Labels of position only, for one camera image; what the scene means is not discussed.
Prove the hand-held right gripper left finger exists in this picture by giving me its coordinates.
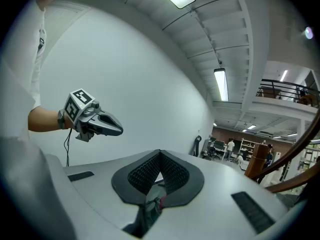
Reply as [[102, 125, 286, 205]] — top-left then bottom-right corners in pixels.
[[46, 148, 161, 240]]

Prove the person's left forearm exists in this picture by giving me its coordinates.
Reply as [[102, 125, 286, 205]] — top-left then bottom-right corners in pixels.
[[27, 106, 73, 133]]

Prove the white shelf unit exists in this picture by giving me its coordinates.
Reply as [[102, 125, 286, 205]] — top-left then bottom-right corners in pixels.
[[239, 138, 256, 160]]

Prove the wooden newel post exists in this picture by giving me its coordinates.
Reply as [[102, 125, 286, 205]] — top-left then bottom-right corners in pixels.
[[244, 143, 270, 185]]

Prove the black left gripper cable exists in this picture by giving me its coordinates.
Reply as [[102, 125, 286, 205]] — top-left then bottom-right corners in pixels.
[[63, 128, 73, 167]]

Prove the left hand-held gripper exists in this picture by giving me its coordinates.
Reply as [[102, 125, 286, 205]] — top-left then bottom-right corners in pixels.
[[63, 88, 124, 143]]

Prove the woven grey wristband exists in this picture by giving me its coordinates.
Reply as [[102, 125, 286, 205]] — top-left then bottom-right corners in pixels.
[[57, 108, 66, 130]]

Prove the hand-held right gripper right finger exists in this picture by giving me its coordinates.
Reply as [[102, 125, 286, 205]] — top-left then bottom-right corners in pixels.
[[142, 148, 290, 240]]

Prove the desk with monitors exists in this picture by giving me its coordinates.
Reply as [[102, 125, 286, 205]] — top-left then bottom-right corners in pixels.
[[202, 137, 227, 160]]

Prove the person's white shirt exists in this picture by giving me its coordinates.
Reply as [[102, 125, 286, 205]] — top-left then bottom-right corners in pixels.
[[0, 0, 48, 145]]

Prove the black balcony railing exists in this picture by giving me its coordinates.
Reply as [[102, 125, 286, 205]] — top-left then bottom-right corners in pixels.
[[256, 78, 320, 109]]

